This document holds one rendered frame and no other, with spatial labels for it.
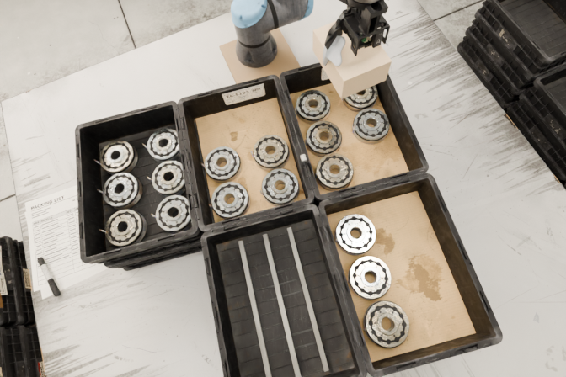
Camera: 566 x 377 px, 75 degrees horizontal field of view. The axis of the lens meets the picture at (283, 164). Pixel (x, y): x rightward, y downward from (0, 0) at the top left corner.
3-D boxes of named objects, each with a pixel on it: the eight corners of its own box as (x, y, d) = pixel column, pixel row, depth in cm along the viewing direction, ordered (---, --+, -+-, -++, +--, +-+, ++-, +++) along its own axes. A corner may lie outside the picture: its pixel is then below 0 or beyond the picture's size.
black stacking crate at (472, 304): (317, 214, 103) (317, 203, 93) (418, 186, 104) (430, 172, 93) (363, 370, 88) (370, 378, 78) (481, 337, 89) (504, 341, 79)
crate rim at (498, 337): (316, 204, 94) (316, 201, 92) (429, 174, 95) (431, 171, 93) (368, 378, 79) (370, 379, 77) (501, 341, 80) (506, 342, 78)
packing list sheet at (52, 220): (19, 205, 123) (18, 204, 122) (86, 177, 125) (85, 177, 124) (35, 302, 111) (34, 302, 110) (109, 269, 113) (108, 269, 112)
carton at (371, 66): (312, 50, 95) (312, 29, 88) (355, 33, 96) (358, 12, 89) (341, 98, 89) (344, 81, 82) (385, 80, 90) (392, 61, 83)
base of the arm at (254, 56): (229, 45, 137) (224, 25, 128) (265, 28, 139) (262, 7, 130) (247, 74, 132) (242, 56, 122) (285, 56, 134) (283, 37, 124)
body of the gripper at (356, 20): (353, 59, 77) (360, 16, 66) (334, 29, 80) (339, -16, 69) (386, 45, 78) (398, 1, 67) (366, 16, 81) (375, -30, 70)
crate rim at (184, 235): (78, 129, 108) (74, 124, 105) (178, 103, 108) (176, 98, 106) (85, 266, 93) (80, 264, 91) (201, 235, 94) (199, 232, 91)
